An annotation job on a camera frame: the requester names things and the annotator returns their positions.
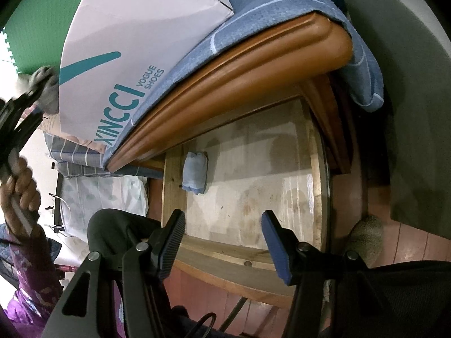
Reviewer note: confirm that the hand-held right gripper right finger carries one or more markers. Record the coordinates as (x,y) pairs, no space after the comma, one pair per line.
(278,250)

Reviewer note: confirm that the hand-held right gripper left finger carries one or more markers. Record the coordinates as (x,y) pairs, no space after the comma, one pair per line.
(171,243)

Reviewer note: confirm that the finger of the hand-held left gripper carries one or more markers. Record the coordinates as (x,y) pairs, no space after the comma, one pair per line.
(21,135)
(24,98)

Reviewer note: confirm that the grey underwear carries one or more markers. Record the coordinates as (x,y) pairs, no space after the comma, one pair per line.
(49,95)

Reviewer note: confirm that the light blue underwear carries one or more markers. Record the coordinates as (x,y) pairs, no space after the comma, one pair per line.
(194,172)

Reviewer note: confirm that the wooden drawer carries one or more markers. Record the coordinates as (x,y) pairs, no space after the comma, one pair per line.
(253,169)

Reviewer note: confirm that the white shoe box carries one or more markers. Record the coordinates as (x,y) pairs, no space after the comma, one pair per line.
(134,35)

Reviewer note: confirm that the person's left forearm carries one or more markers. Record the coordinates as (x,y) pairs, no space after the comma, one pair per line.
(31,274)

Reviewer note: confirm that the person's left hand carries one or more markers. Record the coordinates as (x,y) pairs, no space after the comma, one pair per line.
(28,190)

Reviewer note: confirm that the grey plaid bedding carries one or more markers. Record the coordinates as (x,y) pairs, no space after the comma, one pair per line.
(70,155)

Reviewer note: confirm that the person's left leg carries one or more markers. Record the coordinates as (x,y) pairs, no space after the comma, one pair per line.
(112,229)

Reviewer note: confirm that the person's leg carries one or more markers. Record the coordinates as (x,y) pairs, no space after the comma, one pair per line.
(405,299)
(112,229)

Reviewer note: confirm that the white printed sheet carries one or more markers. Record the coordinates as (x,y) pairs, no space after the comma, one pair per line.
(102,197)

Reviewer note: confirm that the green foam mat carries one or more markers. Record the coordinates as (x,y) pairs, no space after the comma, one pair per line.
(42,14)

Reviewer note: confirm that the person's grey sock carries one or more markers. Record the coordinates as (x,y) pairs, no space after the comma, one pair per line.
(368,236)

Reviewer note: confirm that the person's right leg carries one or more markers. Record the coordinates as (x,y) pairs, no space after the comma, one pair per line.
(405,299)

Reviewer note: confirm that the wooden nightstand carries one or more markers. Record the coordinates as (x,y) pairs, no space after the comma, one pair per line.
(229,74)

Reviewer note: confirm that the grey table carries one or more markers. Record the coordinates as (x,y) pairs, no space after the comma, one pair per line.
(415,95)

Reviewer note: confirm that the blue checked cloth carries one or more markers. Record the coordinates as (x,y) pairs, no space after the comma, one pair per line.
(267,3)

